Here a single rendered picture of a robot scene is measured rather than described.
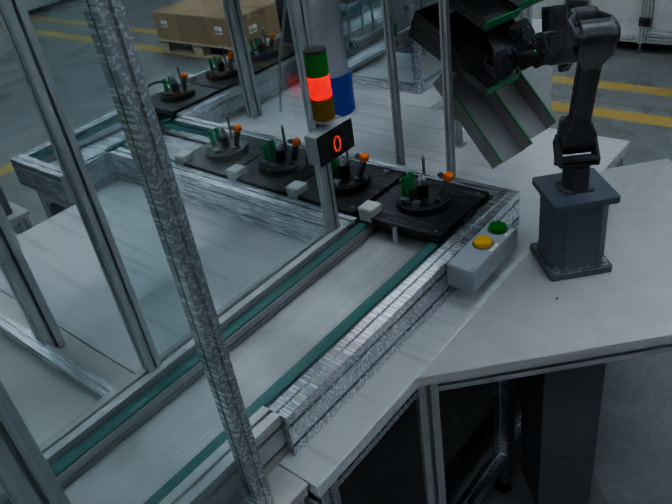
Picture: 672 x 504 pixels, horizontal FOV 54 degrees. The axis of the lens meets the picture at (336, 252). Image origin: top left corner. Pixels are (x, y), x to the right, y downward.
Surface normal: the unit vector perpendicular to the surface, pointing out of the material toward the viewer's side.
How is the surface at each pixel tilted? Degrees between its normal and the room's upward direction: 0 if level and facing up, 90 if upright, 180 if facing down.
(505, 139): 45
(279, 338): 0
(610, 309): 0
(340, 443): 0
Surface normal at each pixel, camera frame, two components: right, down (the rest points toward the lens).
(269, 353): -0.14, -0.82
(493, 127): 0.37, -0.33
